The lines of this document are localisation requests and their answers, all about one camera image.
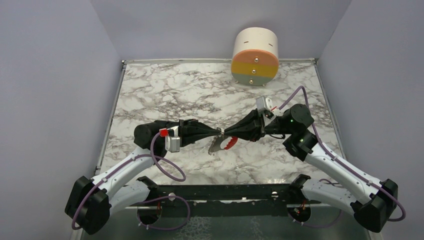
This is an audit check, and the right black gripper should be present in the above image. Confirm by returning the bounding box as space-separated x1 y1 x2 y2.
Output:
224 107 295 142

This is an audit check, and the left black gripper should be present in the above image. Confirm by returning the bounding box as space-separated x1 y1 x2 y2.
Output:
155 118 222 148

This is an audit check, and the silver spiral keyring holder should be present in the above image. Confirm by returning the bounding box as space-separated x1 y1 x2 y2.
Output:
208 127 229 156

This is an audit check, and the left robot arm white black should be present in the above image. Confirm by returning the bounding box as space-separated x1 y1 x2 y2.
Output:
64 119 222 235

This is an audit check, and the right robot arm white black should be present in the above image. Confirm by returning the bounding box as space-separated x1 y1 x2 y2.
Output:
224 103 399 233

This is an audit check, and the round tricolour drawer box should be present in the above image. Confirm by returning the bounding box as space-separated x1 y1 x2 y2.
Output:
230 27 280 86

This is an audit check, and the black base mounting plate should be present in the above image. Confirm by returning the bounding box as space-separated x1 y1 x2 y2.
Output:
125 175 322 218

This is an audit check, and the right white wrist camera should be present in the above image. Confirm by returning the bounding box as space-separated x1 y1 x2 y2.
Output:
255 96 280 120

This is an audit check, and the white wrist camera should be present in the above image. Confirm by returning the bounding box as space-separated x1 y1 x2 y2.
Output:
159 126 181 153
255 96 280 120

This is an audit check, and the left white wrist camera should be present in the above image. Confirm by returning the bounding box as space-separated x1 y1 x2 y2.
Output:
159 126 181 153

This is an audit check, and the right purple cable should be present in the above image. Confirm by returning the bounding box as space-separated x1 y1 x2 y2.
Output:
277 85 407 229

